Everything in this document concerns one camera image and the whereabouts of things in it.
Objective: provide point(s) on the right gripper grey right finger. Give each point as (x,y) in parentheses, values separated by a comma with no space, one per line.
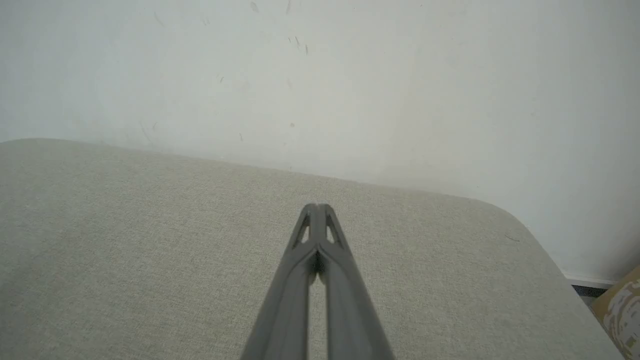
(350,310)

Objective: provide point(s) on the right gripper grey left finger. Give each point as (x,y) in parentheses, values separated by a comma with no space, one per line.
(287,305)

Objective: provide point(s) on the white baseboard strip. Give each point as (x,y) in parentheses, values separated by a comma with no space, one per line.
(590,280)

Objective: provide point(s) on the brown printed cardboard box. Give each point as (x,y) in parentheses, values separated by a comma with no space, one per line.
(622,315)

